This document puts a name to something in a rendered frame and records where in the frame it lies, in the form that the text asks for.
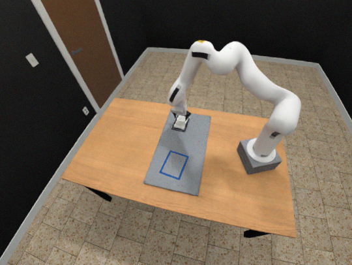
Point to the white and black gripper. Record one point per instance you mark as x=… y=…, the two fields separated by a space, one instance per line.
x=186 y=112

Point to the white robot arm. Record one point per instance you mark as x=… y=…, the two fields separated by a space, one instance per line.
x=287 y=105

